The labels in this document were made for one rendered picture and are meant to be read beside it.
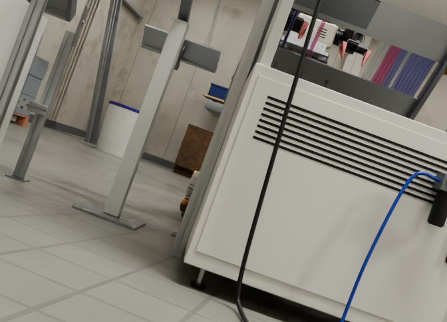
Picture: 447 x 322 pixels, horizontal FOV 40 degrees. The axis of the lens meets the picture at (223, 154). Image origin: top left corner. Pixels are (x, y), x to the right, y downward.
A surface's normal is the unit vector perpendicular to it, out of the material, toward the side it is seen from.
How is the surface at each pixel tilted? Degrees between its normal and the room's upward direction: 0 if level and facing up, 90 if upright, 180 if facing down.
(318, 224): 90
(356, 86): 133
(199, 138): 90
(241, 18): 90
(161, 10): 90
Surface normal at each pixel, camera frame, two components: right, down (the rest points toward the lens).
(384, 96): -0.21, 0.63
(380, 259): 0.04, -0.01
